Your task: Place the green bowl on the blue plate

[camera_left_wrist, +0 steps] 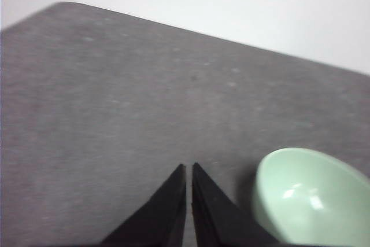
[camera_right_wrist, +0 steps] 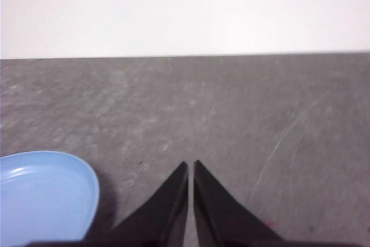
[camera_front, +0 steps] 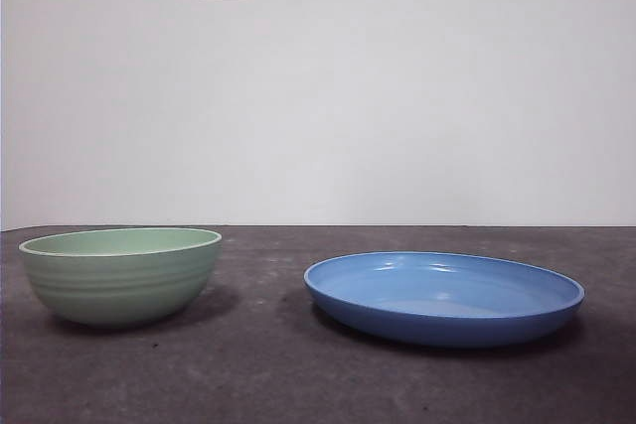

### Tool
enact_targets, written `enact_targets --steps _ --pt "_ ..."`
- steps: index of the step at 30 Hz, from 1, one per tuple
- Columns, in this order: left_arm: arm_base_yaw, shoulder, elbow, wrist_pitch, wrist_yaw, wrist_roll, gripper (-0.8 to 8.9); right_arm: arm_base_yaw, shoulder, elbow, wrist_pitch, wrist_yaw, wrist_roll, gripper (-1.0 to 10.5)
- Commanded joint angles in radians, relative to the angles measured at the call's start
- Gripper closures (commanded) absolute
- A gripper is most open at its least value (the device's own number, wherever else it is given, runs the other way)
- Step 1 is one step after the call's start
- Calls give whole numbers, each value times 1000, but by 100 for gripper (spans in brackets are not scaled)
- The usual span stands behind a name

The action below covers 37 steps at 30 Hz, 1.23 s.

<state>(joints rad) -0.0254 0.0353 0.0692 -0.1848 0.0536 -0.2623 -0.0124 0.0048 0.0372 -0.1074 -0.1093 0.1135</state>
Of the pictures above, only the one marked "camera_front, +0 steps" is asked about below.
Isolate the blue round plate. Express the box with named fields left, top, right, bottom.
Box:
left=303, top=250, right=586, bottom=349

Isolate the green ribbed bowl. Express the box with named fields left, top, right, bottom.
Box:
left=18, top=226, right=224, bottom=330

